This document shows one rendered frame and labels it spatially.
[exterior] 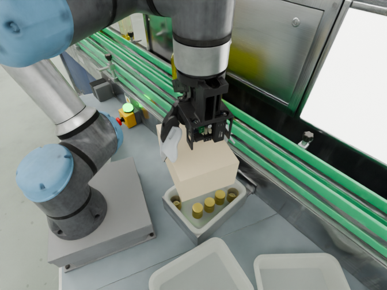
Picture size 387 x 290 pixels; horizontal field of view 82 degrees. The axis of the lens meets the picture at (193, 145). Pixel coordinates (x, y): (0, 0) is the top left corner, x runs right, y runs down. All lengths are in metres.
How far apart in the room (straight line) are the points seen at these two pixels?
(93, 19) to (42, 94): 0.36
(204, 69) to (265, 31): 0.50
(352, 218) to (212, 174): 0.40
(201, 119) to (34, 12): 0.21
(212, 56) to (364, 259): 0.64
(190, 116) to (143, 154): 0.63
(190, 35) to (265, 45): 0.52
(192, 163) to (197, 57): 0.21
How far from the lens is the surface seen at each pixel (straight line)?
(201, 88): 0.30
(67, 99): 0.60
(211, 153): 0.44
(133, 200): 0.71
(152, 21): 1.32
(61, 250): 0.72
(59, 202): 0.59
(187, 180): 0.41
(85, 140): 0.60
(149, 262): 0.75
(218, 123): 0.35
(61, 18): 0.23
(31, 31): 0.21
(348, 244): 0.75
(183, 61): 0.30
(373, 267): 0.77
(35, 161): 0.59
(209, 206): 0.73
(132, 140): 1.02
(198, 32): 0.28
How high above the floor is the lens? 1.46
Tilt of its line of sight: 47 degrees down
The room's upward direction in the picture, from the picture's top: straight up
